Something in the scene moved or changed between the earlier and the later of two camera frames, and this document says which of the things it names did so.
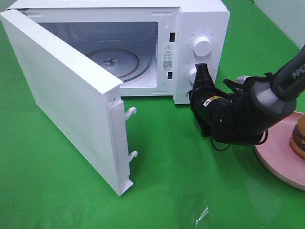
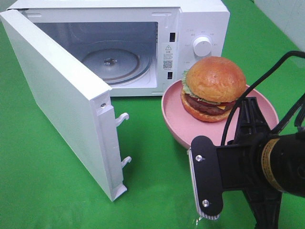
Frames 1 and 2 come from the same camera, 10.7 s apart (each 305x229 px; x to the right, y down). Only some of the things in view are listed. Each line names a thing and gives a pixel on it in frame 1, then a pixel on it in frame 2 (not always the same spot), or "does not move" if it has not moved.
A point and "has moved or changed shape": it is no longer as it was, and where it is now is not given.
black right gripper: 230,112 → 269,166
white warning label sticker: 168,58 does not move
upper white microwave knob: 202,46 does not move
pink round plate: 275,151 has moved or changed shape
